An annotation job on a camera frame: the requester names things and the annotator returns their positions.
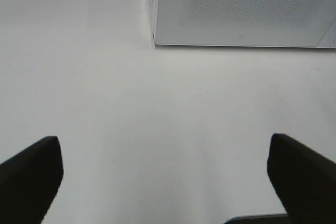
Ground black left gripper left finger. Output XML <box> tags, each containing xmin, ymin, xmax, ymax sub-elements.
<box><xmin>1</xmin><ymin>136</ymin><xmax>64</xmax><ymax>223</ymax></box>

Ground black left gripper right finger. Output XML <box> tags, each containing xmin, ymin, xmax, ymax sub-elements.
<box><xmin>267</xmin><ymin>133</ymin><xmax>335</xmax><ymax>223</ymax></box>

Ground white microwave oven body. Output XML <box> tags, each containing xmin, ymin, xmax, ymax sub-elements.
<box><xmin>146</xmin><ymin>0</ymin><xmax>336</xmax><ymax>49</ymax></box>

